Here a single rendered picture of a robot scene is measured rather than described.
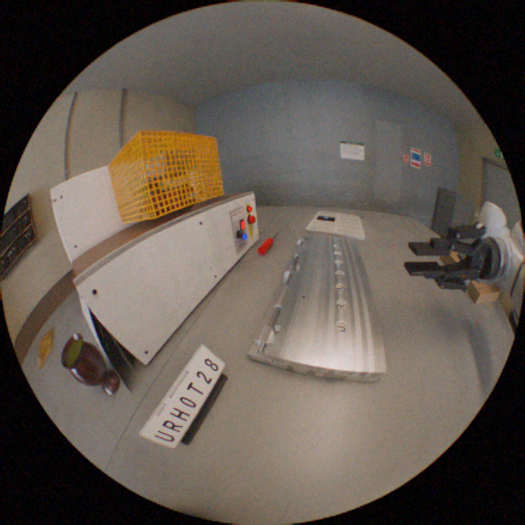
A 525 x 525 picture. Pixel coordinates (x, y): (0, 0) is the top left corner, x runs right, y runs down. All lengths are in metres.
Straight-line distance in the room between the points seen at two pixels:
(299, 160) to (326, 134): 0.57
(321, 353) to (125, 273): 0.30
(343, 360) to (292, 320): 0.10
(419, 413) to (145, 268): 0.49
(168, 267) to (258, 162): 2.37
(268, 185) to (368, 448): 2.57
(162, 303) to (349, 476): 0.39
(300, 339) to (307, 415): 0.11
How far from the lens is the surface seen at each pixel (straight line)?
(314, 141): 2.48
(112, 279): 0.25
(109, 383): 0.37
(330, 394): 0.26
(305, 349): 0.23
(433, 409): 0.35
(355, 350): 0.25
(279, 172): 2.46
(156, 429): 0.24
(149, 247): 0.27
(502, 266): 0.43
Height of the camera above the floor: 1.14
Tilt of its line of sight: 31 degrees down
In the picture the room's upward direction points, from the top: 6 degrees counter-clockwise
